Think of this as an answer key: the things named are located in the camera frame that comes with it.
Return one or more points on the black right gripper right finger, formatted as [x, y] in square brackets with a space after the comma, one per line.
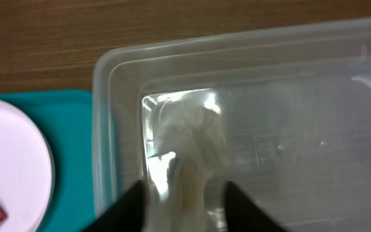
[243, 215]

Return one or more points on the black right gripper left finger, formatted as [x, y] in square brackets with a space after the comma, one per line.
[127, 214]

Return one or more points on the white napkin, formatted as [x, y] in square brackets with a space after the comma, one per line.
[195, 136]

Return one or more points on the clear plastic bin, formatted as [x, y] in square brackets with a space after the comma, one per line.
[296, 104]

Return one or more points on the teal serving tray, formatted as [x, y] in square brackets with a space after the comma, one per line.
[64, 118]

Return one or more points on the large white plate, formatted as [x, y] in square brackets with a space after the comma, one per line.
[27, 172]

